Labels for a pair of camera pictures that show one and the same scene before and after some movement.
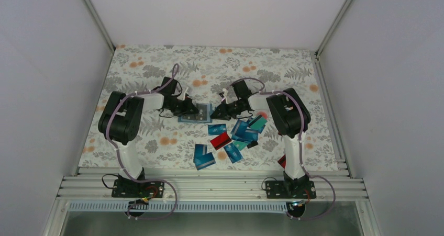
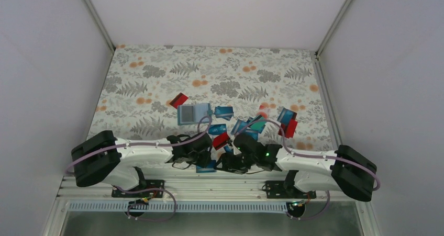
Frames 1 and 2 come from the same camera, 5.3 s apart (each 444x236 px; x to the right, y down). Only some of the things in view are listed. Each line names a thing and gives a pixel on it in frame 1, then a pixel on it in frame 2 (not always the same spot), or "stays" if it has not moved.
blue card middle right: (239, 132) stays
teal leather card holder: (203, 116) stays
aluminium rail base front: (211, 184) stays
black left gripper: (186, 111) → (203, 161)
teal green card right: (257, 122) stays
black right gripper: (224, 114) → (225, 157)
